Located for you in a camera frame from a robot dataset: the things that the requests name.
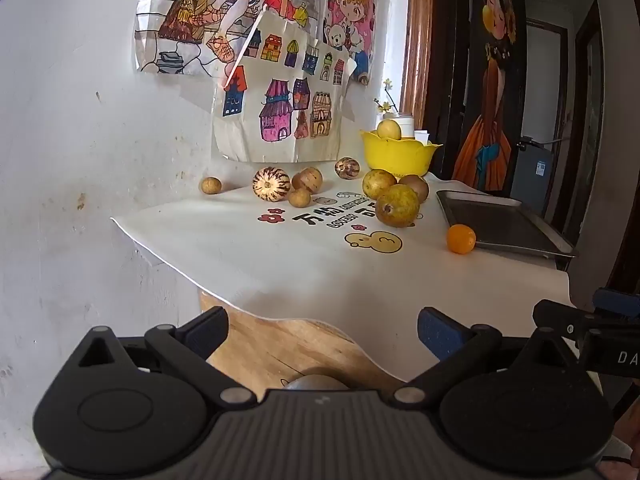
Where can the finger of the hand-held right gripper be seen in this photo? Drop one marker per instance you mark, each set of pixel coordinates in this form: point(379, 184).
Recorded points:
point(555, 314)
point(617, 302)

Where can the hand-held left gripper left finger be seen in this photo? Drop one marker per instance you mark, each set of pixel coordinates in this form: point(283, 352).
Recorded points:
point(207, 331)

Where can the yellow flower twig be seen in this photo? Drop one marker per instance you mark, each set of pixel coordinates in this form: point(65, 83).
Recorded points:
point(385, 106)

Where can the brown wooden door frame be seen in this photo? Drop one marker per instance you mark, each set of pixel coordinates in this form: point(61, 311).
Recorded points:
point(417, 35)

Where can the grey-blue appliance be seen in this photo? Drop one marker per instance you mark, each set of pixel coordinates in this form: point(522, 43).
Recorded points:
point(532, 175)

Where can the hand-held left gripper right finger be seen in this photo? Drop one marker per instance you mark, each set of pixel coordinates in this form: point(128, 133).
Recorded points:
point(440, 332)

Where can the grey round object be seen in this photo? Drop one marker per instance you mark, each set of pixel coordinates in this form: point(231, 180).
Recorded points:
point(315, 383)

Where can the white printed table mat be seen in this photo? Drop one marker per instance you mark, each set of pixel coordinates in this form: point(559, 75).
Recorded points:
point(300, 270)

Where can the yellow plastic bowl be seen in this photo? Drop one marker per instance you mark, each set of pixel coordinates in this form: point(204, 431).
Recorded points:
point(400, 160)

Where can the small brown round fruit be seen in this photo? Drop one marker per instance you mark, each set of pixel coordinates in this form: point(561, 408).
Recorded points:
point(211, 185)
point(299, 198)

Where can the yellow-green pear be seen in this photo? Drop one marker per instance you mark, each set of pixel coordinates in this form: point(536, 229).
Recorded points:
point(397, 206)
point(377, 182)

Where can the metal tray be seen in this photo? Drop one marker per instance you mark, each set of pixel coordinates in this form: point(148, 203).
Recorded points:
point(505, 225)

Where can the white purple-striped pepino melon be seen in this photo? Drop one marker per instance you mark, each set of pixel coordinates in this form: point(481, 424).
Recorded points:
point(270, 183)

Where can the orange dress door painting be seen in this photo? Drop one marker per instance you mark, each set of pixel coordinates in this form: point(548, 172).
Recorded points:
point(487, 125)

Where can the small purple-striped pepino melon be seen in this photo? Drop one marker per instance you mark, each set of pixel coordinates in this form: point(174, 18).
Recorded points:
point(347, 167)

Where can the wooden table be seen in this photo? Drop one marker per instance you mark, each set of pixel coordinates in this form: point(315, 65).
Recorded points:
point(280, 345)

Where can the dark wooden door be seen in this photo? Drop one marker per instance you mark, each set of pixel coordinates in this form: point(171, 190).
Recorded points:
point(445, 60)

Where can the brown kiwi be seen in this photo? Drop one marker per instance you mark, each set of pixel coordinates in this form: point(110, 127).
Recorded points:
point(419, 186)

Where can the white paper roll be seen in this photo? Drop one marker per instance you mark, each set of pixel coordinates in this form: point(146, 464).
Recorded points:
point(422, 136)

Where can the sweeping figure wall drawing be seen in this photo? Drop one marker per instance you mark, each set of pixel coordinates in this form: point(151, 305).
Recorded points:
point(175, 25)

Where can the orange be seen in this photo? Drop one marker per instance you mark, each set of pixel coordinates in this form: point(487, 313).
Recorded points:
point(461, 239)

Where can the pale yellow round fruit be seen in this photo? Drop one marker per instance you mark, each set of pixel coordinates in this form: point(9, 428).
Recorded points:
point(388, 130)

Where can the brown striped pepino melon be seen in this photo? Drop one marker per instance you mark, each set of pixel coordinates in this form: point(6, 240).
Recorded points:
point(309, 178)

